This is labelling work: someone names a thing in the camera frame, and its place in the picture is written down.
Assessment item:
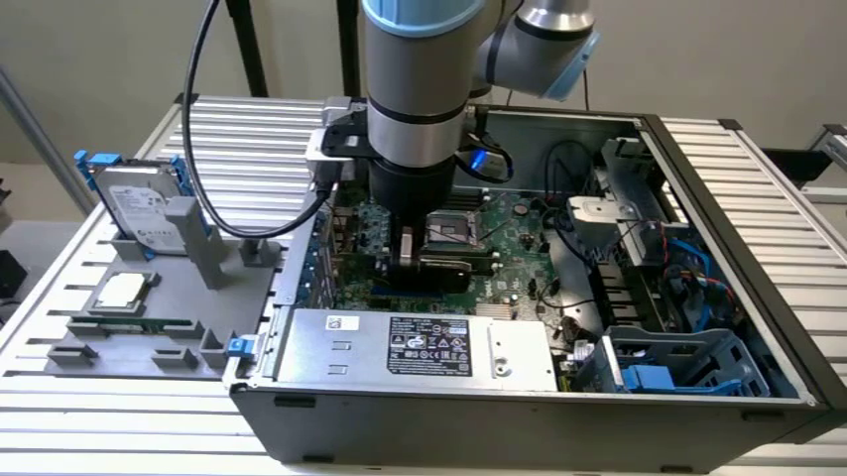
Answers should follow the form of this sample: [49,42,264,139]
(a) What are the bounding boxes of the blue case latch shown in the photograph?
[224,334,257,359]

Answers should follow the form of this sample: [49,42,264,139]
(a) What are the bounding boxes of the silver power supply unit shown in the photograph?
[272,307,559,394]

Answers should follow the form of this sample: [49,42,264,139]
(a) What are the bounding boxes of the black box on frame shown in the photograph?
[759,147,829,182]

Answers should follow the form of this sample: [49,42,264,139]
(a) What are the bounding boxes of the green RAM stick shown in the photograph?
[69,316,200,334]

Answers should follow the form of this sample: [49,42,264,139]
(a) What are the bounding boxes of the black device at edge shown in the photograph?
[0,250,32,299]

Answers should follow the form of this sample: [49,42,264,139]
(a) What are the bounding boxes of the small silver chipset heatsink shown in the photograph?
[473,302,519,321]

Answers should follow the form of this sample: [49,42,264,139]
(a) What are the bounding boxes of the blue disk wire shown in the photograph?
[664,236,737,334]

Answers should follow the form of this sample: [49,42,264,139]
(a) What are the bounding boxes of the black stand pole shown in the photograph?
[223,0,269,98]
[333,0,364,98]

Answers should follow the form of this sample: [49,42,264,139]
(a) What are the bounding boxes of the silver metal drive cage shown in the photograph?
[567,136,693,267]

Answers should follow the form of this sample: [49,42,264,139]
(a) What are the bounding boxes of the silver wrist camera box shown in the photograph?
[304,96,373,192]

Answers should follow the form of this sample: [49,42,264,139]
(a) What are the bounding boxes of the black case wire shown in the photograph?
[543,139,604,279]

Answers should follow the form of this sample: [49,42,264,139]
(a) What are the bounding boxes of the black open PC case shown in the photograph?
[223,105,833,466]

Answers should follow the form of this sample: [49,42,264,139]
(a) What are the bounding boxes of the hard disk with blue bracket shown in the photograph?
[73,150,195,260]

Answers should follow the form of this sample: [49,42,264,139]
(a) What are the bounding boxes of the aluminium frame profile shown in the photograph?
[0,63,94,215]

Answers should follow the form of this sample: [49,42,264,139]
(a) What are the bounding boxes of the grey-blue plastic disk bay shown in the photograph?
[580,324,773,399]

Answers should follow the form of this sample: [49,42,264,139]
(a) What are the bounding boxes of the black camera cable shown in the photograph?
[181,0,333,238]

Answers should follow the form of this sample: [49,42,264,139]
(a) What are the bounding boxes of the silver CPU chip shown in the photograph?
[89,271,164,317]

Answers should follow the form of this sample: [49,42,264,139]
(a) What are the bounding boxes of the grey parts rack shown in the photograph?
[42,196,293,382]

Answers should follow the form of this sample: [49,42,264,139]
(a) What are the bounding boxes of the CPU socket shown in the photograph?
[424,206,489,250]

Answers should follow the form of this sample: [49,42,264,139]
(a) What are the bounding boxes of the green motherboard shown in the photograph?
[293,182,600,323]

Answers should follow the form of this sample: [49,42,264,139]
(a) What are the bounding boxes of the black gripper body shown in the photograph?
[367,157,459,230]

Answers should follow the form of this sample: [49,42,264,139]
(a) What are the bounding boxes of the aluminium frame with bracket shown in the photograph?
[796,122,847,205]

